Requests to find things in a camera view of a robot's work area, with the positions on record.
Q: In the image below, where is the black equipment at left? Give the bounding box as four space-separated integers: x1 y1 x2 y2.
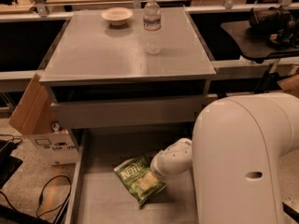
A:
0 137 22 224

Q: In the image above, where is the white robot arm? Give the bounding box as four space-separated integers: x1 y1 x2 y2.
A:
150 92 299 224

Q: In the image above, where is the open middle drawer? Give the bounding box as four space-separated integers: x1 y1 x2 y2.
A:
65 122 199 224

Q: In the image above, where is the black cable on floor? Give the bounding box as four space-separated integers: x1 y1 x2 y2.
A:
36 175 73 220

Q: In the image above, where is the white ceramic bowl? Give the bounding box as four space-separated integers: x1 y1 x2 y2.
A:
101 7 133 26

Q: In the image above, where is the black side table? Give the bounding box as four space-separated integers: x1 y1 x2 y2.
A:
221 21 299 93

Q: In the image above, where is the cardboard box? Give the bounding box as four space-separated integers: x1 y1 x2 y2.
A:
8 74 78 165

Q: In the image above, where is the green jalapeno chip bag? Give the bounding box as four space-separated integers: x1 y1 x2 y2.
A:
114 156 165 205

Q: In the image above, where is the grey drawer cabinet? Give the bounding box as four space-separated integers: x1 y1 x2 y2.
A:
38 7 217 147

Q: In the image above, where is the clear plastic water bottle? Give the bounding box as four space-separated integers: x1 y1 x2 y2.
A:
143 0 162 55

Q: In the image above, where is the top grey drawer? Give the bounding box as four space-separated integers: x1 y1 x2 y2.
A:
51 96 208 129

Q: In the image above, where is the black device on table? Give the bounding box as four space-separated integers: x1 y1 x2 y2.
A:
249 6 299 49

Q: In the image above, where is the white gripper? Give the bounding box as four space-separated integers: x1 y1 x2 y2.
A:
139 138 192 191

